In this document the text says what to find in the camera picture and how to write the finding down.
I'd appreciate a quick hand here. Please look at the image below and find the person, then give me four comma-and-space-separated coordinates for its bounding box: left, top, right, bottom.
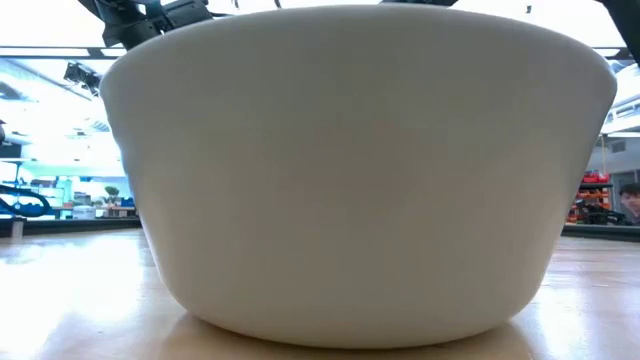
618, 182, 640, 227

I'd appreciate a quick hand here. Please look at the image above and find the large white bowl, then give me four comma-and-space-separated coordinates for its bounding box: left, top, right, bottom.
98, 4, 619, 350

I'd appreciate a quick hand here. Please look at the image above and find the black ceiling camera mount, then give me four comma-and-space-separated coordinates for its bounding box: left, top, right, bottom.
62, 61, 103, 98

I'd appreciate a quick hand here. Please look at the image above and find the blue curved machine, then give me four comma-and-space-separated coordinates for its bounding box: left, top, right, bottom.
0, 183, 55, 219

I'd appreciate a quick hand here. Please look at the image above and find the shelf with red boxes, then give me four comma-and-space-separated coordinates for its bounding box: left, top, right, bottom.
566, 170, 626, 226

